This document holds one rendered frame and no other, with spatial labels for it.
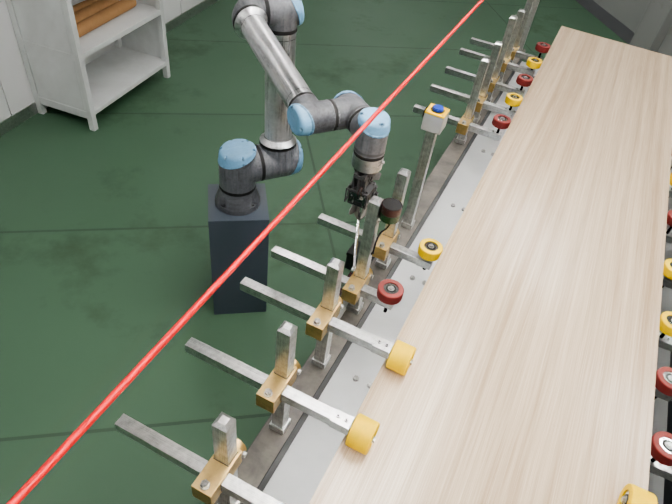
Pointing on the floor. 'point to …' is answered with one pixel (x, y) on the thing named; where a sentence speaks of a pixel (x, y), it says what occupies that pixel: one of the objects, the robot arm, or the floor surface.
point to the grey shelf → (87, 54)
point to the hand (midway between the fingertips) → (360, 214)
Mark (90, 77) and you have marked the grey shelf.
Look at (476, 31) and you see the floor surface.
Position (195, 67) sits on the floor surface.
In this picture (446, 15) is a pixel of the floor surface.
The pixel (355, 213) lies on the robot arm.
